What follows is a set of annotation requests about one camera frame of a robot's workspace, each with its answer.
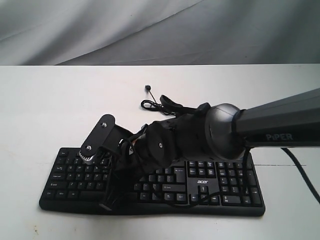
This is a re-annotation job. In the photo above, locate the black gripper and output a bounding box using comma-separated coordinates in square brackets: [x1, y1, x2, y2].
[99, 134, 155, 210]

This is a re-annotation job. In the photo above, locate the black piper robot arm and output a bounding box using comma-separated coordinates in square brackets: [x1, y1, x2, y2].
[100, 89, 320, 210]

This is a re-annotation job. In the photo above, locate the black acer keyboard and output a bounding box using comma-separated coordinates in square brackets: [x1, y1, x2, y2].
[39, 147, 266, 217]

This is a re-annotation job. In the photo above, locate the grey backdrop cloth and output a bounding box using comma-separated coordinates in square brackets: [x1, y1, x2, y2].
[0, 0, 320, 66]

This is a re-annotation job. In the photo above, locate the black keyboard usb cable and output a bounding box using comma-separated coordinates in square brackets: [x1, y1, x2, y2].
[140, 85, 181, 117]

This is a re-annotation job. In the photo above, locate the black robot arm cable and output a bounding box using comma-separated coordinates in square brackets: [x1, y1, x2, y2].
[119, 94, 320, 208]

